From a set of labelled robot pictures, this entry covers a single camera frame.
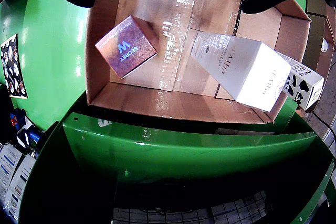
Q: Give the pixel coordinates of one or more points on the white cow print carton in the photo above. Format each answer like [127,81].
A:
[304,85]

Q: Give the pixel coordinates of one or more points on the printed paper sheets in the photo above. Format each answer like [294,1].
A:
[13,182]

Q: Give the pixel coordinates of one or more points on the red blue clamp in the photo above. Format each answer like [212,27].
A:
[17,119]

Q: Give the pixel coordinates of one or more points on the tall white carton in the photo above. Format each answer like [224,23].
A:
[244,72]

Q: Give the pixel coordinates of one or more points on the red Secret W box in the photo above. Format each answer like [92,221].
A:
[126,51]

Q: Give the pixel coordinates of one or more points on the shallow cardboard tray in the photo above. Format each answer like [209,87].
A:
[183,103]

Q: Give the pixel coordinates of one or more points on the black white patterned card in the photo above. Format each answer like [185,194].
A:
[13,69]

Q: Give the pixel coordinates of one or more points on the green metal rack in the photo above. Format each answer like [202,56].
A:
[183,150]

